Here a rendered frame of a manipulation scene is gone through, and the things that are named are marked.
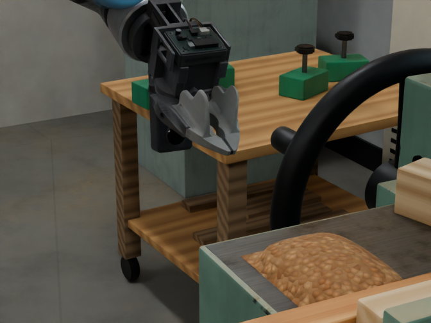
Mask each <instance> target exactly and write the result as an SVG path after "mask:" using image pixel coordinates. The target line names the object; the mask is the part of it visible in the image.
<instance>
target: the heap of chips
mask: <svg viewBox="0 0 431 323"><path fill-rule="evenodd" d="M241 257H242V258H243V259H244V260H246V261H247V262H248V263H249V264H250V265H251V266H252V267H253V268H254V269H256V270H257V271H258V272H259V273H261V274H262V275H263V276H264V277H265V278H266V279H267V280H268V281H269V282H271V283H272V284H273V285H274V286H275V287H277V289H279V291H281V292H282V293H283V294H284V295H286V296H287V297H288V298H289V299H290V300H291V301H292V302H293V303H294V304H296V305H297V306H298V307H300V306H305V305H308V304H312V303H315V302H320V301H325V300H327V299H332V298H335V297H339V296H342V295H347V294H351V293H354V292H359V291H362V290H366V289H369V288H374V287H376V286H381V285H386V284H389V283H393V282H396V281H401V280H403V279H402V278H401V276H400V275H399V274H398V273H397V272H395V271H394V270H393V269H392V268H390V266H388V265H387V264H386V263H384V262H383V261H382V260H380V259H379V258H377V257H376V256H375V255H373V254H371V253H370V252H369V251H367V250H366V249H365V248H363V247H361V246H360V245H358V244H356V243H354V242H352V241H351V240H348V239H347V238H345V237H342V236H340V235H336V234H333V233H314V234H309V235H303V236H297V237H294V238H288V239H285V240H281V241H279V242H276V243H273V244H271V245H269V246H268V247H267V248H266V249H265V250H264V251H260V252H257V253H251V254H246V255H243V256H241Z"/></svg>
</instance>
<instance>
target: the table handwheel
mask: <svg viewBox="0 0 431 323"><path fill-rule="evenodd" d="M428 73H431V48H419V49H408V50H404V51H398V52H395V53H391V54H387V55H385V56H382V57H379V58H377V59H375V60H373V61H371V62H369V63H367V64H365V65H363V66H361V67H359V68H358V69H356V70H355V71H353V72H352V73H350V74H349V75H347V76H346V77H345V78H343V79H342V80H340V82H338V83H337V84H336V85H335V86H334V87H333V88H331V89H330V90H329V91H328V92H327V93H326V94H325V95H324V96H323V97H322V98H321V99H320V101H319V102H318V103H317V104H316V105H315V107H313V109H312V110H311V111H310V113H309V114H308V115H307V116H306V118H305V119H304V121H303V122H302V123H301V125H300V127H299V128H298V130H297V132H296V133H295V135H294V136H293V138H292V140H291V142H290V144H289V146H288V148H287V150H286V152H285V155H284V157H283V160H282V162H281V165H280V168H279V171H278V174H277V177H276V181H275V185H274V188H273V194H272V199H271V209H270V220H269V226H270V231H272V230H276V229H282V228H287V227H290V226H295V225H299V224H300V220H301V207H302V202H303V196H304V193H305V189H306V185H307V182H308V179H309V176H310V173H311V171H312V168H313V166H314V164H315V162H316V160H317V157H318V156H319V154H320V152H321V150H322V149H323V147H324V146H325V144H326V142H327V141H328V139H329V138H330V137H331V135H332V134H333V132H334V131H335V130H336V129H337V127H338V126H339V125H340V124H341V122H342V121H343V120H344V119H345V118H346V117H347V116H348V115H349V114H350V113H351V112H352V111H353V110H354V109H356V108H357V107H358V106H359V105H361V104H362V103H363V102H364V101H366V100H367V99H369V98H370V97H371V96H373V95H375V94H377V93H378V92H380V91H382V90H384V89H385V88H388V87H390V86H393V85H395V84H398V83H399V100H398V127H397V135H396V150H395V157H394V160H390V161H387V162H385V163H383V164H381V165H380V166H379V167H378V168H377V169H376V170H375V171H374V172H373V173H372V175H371V176H370V178H369V180H368V182H367V185H366V189H365V202H366V205H367V207H368V209H372V208H376V191H377V185H378V184H379V183H383V182H386V181H392V180H395V179H396V178H397V170H398V163H399V154H400V137H401V121H402V112H403V96H404V87H405V78H406V77H408V76H415V75H420V74H428Z"/></svg>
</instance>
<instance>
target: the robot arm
mask: <svg viewBox="0 0 431 323"><path fill-rule="evenodd" d="M70 1H72V2H74V3H76V4H79V5H81V6H84V7H86V8H88V9H90V10H92V11H94V12H96V13H98V14H99V15H100V16H101V18H102V19H103V21H104V22H105V24H106V26H107V27H108V29H109V30H110V32H111V34H112V35H113V36H114V38H115V40H116V41H117V43H118V44H119V46H120V48H121V49H122V50H123V53H124V54H126V55H127V56H128V57H129V58H131V59H133V60H136V61H138V62H144V63H148V80H149V85H148V92H149V114H150V132H151V148H152V150H154V151H156V152H158V153H167V152H173V151H182V150H188V149H190V148H191V147H192V142H194V143H196V144H198V145H201V146H203V147H206V148H207V149H210V150H212V151H215V152H217V153H220V154H223V155H225V156H229V155H231V154H235V153H236V152H237V149H238V146H239V140H240V129H239V121H238V109H239V94H238V91H237V89H236V88H235V87H234V86H233V85H230V86H229V87H228V89H226V88H224V87H222V86H221V85H219V80H220V78H225V77H226V71H227V68H228V59H229V55H230V49H231V45H230V44H229V43H228V42H227V40H226V39H225V38H224V37H223V35H222V34H221V33H220V31H219V30H218V29H217V28H216V26H215V25H214V24H213V22H212V21H210V22H200V21H198V20H197V19H195V18H190V20H189V17H188V14H187V11H186V9H185V8H184V6H183V5H182V2H181V0H70ZM192 19H193V20H195V21H192ZM193 27H199V28H193ZM216 34H217V35H216ZM217 36H218V37H219V38H220V39H221V41H220V39H219V38H218V37H217ZM222 42H223V43H222ZM212 127H213V128H214V129H215V131H216V134H215V133H214V131H213V128H212Z"/></svg>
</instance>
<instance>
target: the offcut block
mask: <svg viewBox="0 0 431 323"><path fill-rule="evenodd" d="M394 212H395V213H397V214H399V215H402V216H404V217H407V218H410V219H412V220H416V221H418V222H421V223H424V224H426V225H429V226H431V159H429V158H422V159H420V160H417V161H414V162H412V163H410V164H407V165H405V166H402V167H400V168H398V170H397V178H396V195H395V204H394Z"/></svg>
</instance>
